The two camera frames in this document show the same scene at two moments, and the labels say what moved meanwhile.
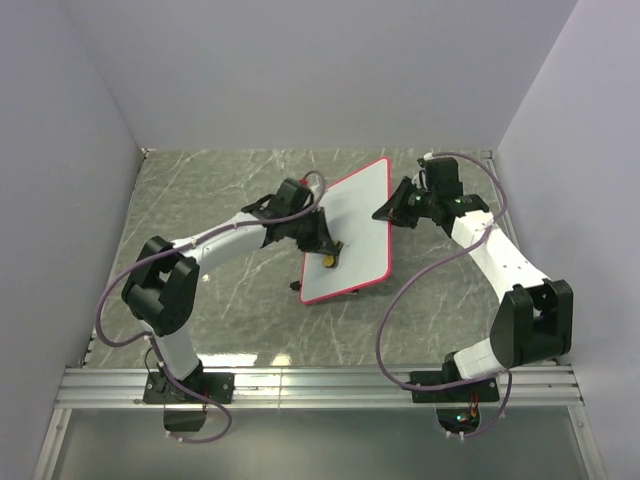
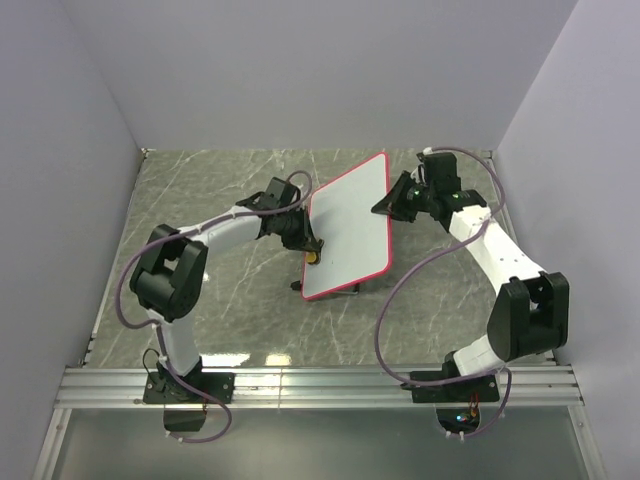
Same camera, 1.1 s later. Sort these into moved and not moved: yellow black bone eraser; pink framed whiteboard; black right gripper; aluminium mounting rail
Moved: yellow black bone eraser
Not moved: aluminium mounting rail; black right gripper; pink framed whiteboard
